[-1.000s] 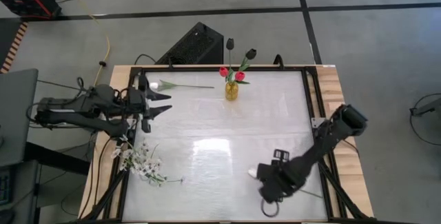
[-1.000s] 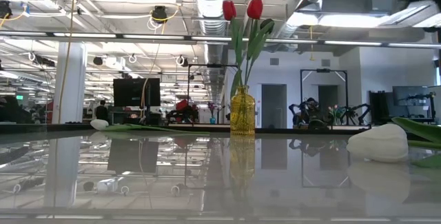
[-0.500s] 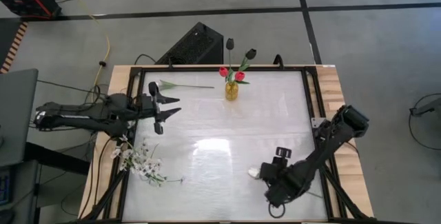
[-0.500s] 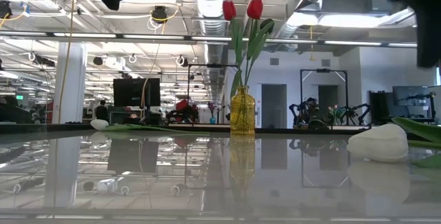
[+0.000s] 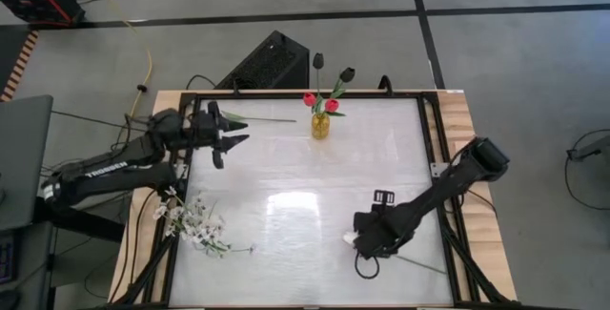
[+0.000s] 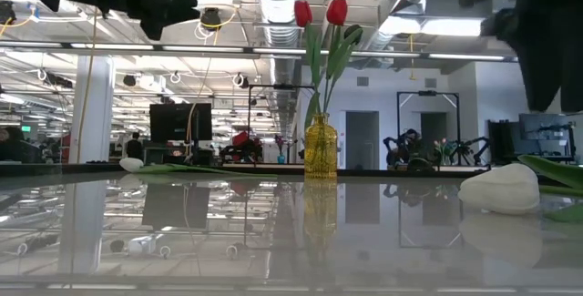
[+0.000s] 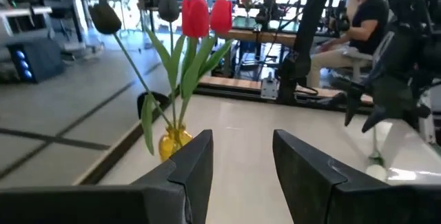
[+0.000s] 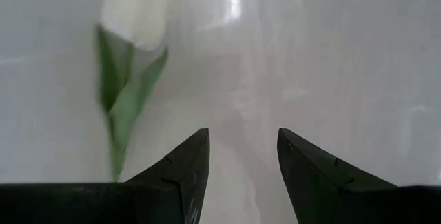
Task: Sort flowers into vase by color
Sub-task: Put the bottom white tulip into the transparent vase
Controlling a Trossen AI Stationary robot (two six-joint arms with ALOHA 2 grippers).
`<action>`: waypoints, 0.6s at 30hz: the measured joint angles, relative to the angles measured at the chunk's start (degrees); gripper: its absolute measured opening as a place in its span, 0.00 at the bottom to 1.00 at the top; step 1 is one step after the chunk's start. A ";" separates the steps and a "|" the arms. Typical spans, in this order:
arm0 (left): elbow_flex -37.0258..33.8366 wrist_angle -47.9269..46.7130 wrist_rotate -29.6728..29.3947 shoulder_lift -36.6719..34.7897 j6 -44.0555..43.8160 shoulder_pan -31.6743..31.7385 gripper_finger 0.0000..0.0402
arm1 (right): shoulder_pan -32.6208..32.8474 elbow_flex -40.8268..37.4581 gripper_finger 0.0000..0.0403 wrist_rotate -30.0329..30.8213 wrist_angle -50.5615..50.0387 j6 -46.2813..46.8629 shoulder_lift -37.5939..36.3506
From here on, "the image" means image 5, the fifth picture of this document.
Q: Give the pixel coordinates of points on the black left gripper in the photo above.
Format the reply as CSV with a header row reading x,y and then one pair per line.
x,y
217,133

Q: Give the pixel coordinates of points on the white glossy board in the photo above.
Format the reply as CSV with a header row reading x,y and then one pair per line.
x,y
286,276

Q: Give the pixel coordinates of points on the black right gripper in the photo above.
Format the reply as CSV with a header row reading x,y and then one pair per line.
x,y
381,233

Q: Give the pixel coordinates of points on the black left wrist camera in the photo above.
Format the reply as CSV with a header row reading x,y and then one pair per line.
x,y
197,131

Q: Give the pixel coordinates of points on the red artificial tulip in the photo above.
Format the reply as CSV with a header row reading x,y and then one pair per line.
x,y
310,99
332,105

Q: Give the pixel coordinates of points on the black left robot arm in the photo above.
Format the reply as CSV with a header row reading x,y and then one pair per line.
x,y
114,171

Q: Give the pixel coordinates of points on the grey cabinet panel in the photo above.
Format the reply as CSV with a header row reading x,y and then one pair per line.
x,y
24,157

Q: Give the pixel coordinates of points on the yellow glass vase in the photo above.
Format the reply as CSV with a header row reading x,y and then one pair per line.
x,y
320,128

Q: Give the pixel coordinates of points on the black box speaker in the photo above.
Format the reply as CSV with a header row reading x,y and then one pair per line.
x,y
271,62

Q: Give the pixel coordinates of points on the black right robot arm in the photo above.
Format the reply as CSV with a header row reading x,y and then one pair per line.
x,y
453,186

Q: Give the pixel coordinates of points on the black artificial tulip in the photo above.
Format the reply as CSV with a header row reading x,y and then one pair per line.
x,y
318,60
347,74

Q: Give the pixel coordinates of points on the black desk beam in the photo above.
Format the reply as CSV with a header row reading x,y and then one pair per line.
x,y
90,226

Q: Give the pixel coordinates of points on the black metal table frame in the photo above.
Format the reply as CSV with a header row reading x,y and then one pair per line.
x,y
262,95

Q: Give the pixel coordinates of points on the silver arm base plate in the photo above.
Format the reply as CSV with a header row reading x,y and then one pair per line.
x,y
437,169

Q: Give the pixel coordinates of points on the white artificial tulip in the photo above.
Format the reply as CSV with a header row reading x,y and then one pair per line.
x,y
350,237
267,119

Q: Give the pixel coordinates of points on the white speckled flower bunch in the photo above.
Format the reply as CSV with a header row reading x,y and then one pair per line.
x,y
200,226

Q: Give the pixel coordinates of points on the black frame clamp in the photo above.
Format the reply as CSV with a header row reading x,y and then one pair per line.
x,y
385,83

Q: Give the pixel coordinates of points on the dark keyboard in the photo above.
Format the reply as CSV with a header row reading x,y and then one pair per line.
x,y
7,257

